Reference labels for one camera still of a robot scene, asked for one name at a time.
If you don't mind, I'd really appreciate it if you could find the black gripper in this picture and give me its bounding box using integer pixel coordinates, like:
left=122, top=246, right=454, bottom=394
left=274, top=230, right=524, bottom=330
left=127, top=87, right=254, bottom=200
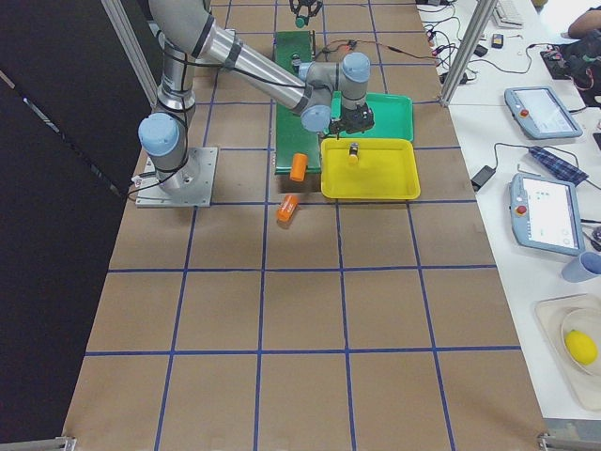
left=328, top=105, right=375, bottom=135
left=288, top=0, right=322, bottom=19

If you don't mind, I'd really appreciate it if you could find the yellow mushroom push button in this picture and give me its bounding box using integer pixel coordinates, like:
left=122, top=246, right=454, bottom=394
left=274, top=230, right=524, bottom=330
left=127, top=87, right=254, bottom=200
left=347, top=142, right=359, bottom=165

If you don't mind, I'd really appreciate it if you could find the orange 4680 cylinder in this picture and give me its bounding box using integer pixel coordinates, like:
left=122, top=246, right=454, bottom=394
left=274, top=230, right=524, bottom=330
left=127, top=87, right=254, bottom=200
left=276, top=194, right=299, bottom=223

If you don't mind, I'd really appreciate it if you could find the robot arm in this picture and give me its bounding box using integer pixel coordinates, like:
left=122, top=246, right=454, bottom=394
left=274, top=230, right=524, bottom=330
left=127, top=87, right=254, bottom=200
left=138, top=1, right=375, bottom=203

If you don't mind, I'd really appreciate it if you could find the green plastic tray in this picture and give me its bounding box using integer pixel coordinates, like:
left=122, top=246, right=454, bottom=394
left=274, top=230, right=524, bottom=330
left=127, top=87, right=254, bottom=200
left=340, top=92, right=414, bottom=141

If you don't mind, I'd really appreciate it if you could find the yellow plastic tray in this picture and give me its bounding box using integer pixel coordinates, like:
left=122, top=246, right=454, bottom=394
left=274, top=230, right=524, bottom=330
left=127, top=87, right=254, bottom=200
left=320, top=138, right=421, bottom=200

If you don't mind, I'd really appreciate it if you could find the green conveyor belt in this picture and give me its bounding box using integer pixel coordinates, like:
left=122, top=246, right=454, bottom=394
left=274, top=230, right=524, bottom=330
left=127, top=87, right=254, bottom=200
left=273, top=31, right=321, bottom=175

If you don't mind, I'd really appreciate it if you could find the black power adapter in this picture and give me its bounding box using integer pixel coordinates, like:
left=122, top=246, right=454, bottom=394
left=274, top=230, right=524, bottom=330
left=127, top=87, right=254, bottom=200
left=470, top=165, right=496, bottom=193

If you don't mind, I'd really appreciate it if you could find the black phone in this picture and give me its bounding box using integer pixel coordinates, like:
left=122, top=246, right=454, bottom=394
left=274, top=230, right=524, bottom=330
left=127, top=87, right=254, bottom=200
left=490, top=33, right=504, bottom=49

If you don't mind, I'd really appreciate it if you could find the white keyboard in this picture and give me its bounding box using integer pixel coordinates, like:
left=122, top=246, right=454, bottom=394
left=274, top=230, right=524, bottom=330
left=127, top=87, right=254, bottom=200
left=492, top=0, right=524, bottom=29

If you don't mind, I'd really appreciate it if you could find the upper teach pendant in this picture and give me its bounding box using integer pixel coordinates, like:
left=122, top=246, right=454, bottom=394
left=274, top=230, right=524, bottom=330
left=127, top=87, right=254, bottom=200
left=503, top=86, right=582, bottom=140

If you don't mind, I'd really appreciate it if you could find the teach pendant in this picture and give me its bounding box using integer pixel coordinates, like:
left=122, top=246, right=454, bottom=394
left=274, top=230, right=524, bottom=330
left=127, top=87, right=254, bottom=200
left=509, top=173, right=585, bottom=257
left=503, top=86, right=582, bottom=140

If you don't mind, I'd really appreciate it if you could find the lower teach pendant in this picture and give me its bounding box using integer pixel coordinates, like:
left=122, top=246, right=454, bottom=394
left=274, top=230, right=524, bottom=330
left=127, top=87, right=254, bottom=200
left=509, top=173, right=585, bottom=257

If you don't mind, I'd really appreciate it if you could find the blue plaid cloth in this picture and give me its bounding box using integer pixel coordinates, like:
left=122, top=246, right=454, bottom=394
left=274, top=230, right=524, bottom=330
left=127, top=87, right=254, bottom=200
left=528, top=146, right=589, bottom=186

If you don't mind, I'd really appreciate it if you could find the light blue cup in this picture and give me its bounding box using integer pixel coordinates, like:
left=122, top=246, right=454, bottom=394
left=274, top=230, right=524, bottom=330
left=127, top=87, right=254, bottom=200
left=561, top=252, right=601, bottom=283

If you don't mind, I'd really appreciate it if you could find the beige tray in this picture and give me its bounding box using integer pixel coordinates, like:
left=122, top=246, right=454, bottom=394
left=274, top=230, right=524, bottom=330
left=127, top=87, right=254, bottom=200
left=534, top=294, right=600, bottom=412

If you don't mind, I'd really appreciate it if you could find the white plate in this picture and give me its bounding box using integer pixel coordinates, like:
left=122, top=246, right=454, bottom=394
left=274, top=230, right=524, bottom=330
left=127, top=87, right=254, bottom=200
left=561, top=307, right=600, bottom=376

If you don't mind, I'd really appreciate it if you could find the yellow lemon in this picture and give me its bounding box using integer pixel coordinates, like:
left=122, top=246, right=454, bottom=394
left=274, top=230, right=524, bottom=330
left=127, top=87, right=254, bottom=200
left=564, top=330, right=598, bottom=365

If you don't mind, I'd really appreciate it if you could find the red black wire pair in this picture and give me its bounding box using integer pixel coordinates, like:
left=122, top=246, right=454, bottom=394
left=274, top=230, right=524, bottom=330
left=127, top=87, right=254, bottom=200
left=323, top=39, right=442, bottom=62

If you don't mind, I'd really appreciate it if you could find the aluminium frame post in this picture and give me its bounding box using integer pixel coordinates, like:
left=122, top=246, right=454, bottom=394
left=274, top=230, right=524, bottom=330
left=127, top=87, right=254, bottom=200
left=439, top=0, right=496, bottom=107

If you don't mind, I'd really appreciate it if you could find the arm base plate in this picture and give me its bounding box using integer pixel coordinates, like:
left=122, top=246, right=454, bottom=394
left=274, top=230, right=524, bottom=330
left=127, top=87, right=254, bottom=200
left=132, top=147, right=218, bottom=208

